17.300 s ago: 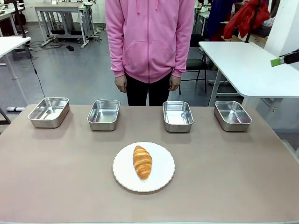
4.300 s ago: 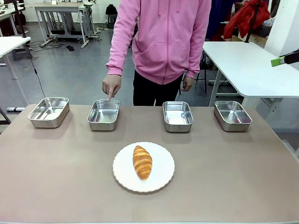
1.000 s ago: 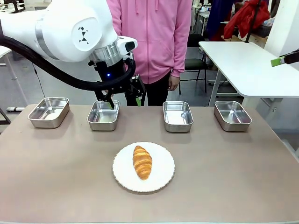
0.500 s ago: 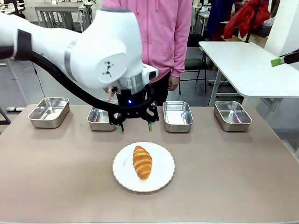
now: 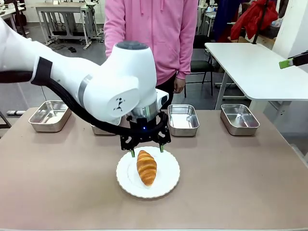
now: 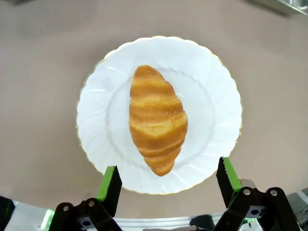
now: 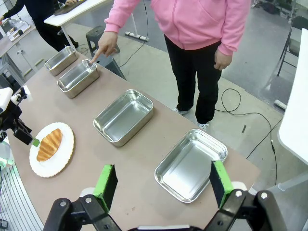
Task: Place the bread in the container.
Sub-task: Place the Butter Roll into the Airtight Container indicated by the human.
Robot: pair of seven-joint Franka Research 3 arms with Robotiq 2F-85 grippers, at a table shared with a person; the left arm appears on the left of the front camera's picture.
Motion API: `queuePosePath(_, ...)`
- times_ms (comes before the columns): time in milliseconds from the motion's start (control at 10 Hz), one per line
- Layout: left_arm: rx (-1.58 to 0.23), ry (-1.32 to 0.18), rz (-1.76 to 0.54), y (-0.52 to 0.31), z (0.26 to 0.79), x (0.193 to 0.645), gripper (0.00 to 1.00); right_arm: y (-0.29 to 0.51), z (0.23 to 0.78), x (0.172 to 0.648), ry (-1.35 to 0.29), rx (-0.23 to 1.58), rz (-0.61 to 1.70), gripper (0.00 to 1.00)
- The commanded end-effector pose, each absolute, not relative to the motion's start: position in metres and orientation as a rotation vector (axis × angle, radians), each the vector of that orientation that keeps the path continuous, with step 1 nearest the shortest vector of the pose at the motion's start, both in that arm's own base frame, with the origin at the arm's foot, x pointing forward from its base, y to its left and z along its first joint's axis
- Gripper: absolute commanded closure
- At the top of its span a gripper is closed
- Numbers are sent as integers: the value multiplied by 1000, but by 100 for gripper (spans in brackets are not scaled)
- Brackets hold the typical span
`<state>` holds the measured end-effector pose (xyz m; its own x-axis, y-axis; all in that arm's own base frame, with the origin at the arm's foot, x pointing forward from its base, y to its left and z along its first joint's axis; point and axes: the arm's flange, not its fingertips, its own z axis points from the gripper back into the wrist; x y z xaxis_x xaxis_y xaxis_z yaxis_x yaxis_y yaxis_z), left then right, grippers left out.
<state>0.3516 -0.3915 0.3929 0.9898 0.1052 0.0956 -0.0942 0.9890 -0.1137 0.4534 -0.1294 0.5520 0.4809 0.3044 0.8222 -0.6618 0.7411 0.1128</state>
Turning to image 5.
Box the black trousers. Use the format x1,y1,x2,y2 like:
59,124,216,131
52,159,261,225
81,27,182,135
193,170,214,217
155,73,178,97

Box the white scalloped plate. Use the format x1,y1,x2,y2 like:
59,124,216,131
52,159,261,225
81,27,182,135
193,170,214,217
115,146,181,199

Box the black office chair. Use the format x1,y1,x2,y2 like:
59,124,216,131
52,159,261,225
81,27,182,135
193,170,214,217
184,35,215,97

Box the red jacket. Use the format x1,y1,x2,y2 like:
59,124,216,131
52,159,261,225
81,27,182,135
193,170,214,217
230,0,279,42

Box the large white side table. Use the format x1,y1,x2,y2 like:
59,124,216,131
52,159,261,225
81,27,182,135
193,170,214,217
204,42,308,111

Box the golden croissant bread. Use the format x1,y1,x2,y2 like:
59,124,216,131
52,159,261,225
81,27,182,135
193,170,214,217
136,150,158,187

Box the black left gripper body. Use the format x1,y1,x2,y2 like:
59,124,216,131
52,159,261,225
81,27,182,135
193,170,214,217
124,112,169,142

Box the white floor power strip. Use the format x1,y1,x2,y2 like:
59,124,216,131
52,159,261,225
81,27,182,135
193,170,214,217
41,38,58,48

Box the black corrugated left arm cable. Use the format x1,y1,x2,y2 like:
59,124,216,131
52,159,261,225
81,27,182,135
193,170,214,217
0,69,169,141

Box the grey background desk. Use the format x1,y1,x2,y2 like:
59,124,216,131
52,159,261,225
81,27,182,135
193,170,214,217
35,4,99,51

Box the steel rectangular container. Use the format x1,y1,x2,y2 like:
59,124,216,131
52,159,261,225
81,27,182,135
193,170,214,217
220,103,261,137
28,100,73,133
90,116,122,136
167,104,200,138

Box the black background stand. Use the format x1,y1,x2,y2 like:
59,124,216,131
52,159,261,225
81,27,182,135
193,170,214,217
12,0,28,38

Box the dark blue hanging cloth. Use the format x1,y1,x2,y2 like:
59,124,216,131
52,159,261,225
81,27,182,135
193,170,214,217
212,0,239,42

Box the person in pink hoodie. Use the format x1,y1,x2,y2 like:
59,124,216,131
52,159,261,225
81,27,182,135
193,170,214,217
103,0,199,86

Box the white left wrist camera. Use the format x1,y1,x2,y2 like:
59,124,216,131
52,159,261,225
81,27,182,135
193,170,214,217
155,90,169,107

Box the person's left hand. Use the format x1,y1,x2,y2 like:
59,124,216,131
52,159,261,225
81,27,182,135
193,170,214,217
173,71,186,94

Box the black slanted pole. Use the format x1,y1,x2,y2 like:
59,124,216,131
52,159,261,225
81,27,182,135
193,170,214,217
252,0,270,45

